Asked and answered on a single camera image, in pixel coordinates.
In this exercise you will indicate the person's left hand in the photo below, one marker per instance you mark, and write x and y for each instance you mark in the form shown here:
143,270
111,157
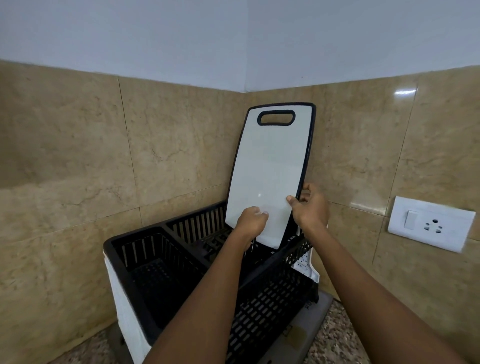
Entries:
251,223

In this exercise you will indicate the person's right hand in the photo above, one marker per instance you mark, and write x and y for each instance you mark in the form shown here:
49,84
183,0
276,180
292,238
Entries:
311,210

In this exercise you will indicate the food print cutting board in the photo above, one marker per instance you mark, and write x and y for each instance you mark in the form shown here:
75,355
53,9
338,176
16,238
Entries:
270,165

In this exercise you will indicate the black white dish rack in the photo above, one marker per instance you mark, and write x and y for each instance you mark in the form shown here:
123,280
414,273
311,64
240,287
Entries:
150,277

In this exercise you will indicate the person's left forearm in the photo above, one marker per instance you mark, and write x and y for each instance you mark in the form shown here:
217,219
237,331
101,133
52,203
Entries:
202,307

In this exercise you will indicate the person's right forearm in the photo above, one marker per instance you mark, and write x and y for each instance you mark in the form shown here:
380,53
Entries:
375,307

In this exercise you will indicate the grey drip tray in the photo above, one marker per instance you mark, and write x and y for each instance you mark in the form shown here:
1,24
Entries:
300,333

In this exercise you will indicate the square white wall socket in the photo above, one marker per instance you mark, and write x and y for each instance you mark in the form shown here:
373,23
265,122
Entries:
450,225

